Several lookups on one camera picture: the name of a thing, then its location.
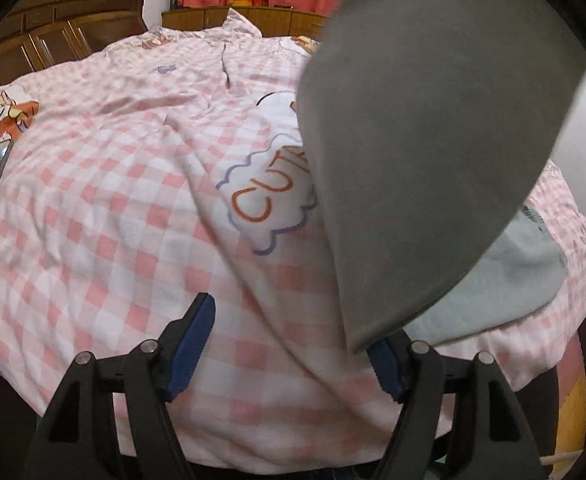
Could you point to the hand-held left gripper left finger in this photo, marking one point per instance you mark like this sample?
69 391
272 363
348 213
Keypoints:
190 350

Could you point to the gray pants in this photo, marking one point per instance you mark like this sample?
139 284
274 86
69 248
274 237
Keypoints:
423 135

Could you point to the wooden headboard with drawers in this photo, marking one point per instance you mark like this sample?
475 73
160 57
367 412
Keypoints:
273 20

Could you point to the pink checked printed blanket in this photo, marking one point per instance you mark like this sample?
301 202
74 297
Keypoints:
123 210

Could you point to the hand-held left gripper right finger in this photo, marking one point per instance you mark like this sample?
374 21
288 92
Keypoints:
388 367

